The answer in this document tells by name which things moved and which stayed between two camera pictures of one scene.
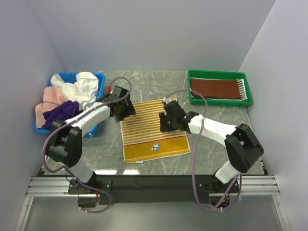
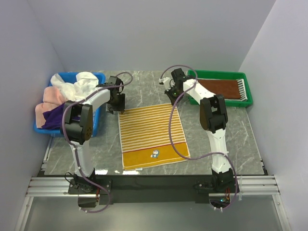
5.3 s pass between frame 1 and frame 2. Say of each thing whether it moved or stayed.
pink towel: stayed
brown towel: stayed
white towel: stayed
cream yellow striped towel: moved
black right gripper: moved
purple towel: stayed
